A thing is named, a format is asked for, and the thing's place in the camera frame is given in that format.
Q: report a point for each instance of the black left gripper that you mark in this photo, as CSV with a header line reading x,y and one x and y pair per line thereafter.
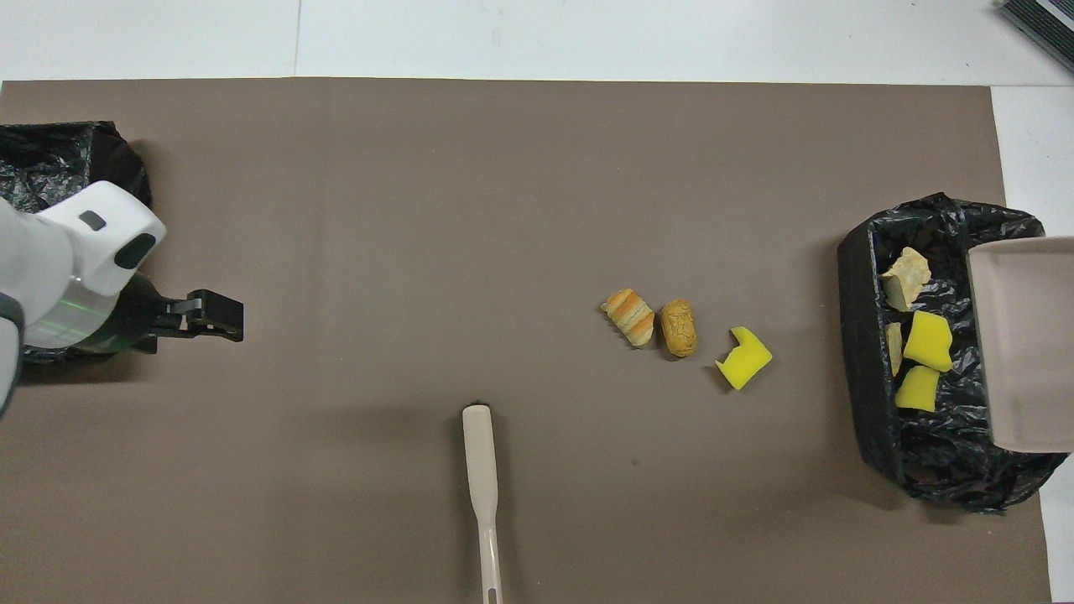
x,y
143,315

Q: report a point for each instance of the beige hand brush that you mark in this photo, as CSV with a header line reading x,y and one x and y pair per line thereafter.
x,y
481,453

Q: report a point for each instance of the striped orange croissant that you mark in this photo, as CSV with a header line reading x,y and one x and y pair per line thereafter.
x,y
629,315
894,348

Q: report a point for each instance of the brown bread roll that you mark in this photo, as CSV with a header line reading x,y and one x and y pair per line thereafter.
x,y
678,329

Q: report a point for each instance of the notched yellow sponge piece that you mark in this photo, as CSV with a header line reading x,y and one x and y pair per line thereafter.
x,y
745,362

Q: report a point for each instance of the pale bread piece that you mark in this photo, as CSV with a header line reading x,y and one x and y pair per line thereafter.
x,y
906,277

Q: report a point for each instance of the beige plastic dustpan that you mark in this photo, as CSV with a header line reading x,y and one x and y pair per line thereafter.
x,y
1024,335

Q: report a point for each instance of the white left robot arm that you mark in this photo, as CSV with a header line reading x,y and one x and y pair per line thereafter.
x,y
67,243

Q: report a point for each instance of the black bag lined bin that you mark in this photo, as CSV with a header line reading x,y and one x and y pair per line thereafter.
x,y
75,155
864,377

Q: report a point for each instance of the brown paper table mat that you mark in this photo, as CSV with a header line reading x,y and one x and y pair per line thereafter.
x,y
503,210

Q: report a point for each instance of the dark ribbed device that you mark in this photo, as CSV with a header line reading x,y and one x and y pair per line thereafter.
x,y
1049,25

